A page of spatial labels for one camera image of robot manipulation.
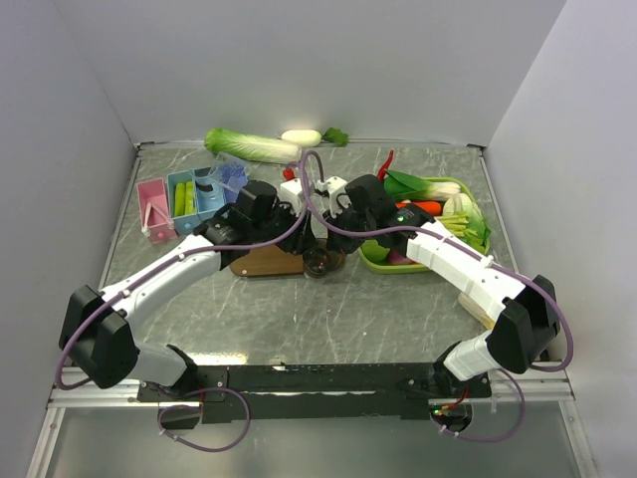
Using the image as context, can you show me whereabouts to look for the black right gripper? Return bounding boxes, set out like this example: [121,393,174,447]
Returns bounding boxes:
[323,199,376,256]

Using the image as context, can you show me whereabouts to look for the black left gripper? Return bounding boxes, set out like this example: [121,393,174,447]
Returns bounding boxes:
[251,197,319,255]

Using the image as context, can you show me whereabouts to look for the dark glass cup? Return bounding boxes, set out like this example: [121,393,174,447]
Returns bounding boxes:
[302,247,331,279]

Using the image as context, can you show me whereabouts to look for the clear textured plastic holder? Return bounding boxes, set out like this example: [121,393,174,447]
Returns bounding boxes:
[213,152,248,193]

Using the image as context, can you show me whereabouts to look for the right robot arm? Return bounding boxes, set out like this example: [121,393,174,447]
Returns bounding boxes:
[313,174,559,397]

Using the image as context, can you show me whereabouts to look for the yellow cabbage by arm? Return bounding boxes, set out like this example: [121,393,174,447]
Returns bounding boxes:
[458,293,496,330]

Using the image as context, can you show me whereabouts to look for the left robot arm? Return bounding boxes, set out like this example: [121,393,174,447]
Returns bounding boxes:
[59,179,307,400]

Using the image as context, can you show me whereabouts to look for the brown wooden tray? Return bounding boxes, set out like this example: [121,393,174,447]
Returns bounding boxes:
[228,238,346,279]

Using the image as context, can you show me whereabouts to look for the green toothpaste tubes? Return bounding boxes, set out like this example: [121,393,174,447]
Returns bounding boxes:
[173,181,196,217]

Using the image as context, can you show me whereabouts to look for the red chili pepper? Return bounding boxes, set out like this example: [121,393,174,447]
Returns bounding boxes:
[376,149,394,181]

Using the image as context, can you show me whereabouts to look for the bok choy in basket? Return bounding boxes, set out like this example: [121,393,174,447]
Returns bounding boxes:
[383,170,462,202]

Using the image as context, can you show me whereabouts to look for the round green cabbage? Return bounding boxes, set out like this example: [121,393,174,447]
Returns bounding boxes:
[360,240,390,264]

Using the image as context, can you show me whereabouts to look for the purple drawer box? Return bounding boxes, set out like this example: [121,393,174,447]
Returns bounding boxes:
[220,163,248,203]

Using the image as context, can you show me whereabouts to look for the purple onion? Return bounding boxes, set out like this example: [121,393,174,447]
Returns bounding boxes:
[387,251,413,266]

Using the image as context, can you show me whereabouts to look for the orange carrot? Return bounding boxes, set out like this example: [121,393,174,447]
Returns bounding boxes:
[396,200,443,217]

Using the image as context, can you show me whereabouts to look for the napa cabbage on table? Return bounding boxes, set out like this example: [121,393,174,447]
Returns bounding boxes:
[204,127,302,163]

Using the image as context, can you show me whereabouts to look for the green plastic vegetable basket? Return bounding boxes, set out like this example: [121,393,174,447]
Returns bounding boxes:
[358,177,490,274]

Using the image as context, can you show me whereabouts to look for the white daikon radish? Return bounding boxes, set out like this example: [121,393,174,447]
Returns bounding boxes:
[281,127,349,147]

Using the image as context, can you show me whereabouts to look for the white celery stalk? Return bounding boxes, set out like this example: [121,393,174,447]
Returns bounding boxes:
[437,212,491,253]

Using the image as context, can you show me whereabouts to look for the teal drawer box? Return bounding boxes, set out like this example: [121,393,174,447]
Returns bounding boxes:
[167,169,200,236]

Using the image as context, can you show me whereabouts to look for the napa cabbage in basket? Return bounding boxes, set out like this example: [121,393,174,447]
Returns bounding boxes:
[441,193,488,225]

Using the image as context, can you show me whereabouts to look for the pink drawer box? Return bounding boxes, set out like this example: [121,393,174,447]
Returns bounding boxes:
[136,178,177,244]

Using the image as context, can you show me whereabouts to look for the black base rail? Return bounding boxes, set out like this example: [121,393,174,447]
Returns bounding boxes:
[137,362,492,424]

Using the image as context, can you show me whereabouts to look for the aluminium frame rail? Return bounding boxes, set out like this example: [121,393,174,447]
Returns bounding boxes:
[29,378,580,477]

